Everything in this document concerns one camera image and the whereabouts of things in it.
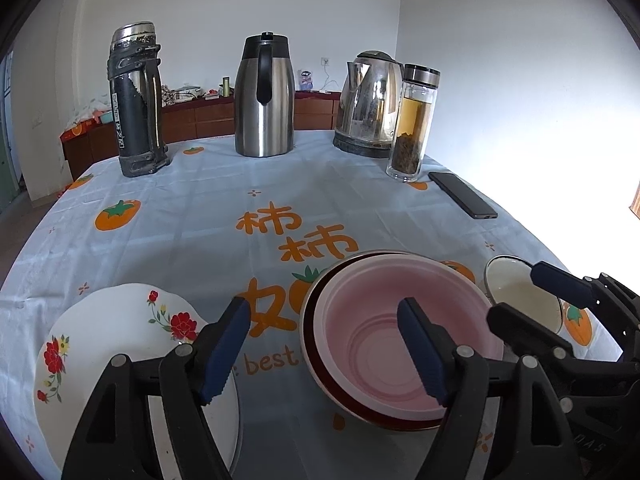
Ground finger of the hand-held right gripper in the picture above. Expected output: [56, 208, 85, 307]
[487, 303, 577, 367]
[530, 261, 624, 312]

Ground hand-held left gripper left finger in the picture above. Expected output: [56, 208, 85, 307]
[60, 296, 252, 480]

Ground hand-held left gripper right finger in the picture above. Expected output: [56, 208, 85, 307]
[396, 297, 586, 480]

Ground white enamel bowl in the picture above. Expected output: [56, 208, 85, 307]
[483, 255, 566, 336]

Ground pink plastic bowl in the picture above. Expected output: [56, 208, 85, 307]
[315, 255, 505, 421]
[299, 250, 501, 433]

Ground white plate with red flowers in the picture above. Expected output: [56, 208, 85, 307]
[34, 283, 243, 476]

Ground persimmon print tablecloth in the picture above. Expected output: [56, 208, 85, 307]
[0, 130, 626, 480]

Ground black smartphone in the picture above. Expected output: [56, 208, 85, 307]
[428, 171, 499, 221]

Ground glass tea bottle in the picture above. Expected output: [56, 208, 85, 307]
[386, 63, 442, 183]

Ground long brown wooden cabinet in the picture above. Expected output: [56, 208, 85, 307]
[60, 91, 342, 181]

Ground stainless steel electric kettle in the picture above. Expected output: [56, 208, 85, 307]
[333, 50, 405, 159]

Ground black worn thermos flask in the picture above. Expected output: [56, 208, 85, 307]
[107, 22, 172, 178]

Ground orange cardboard box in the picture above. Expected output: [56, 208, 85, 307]
[61, 119, 101, 137]

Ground clear plastic bag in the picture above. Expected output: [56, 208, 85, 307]
[67, 100, 112, 126]

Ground stainless steel carafe black handle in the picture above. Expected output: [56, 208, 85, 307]
[234, 32, 296, 158]

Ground white charger cable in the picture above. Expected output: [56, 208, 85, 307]
[320, 62, 342, 95]

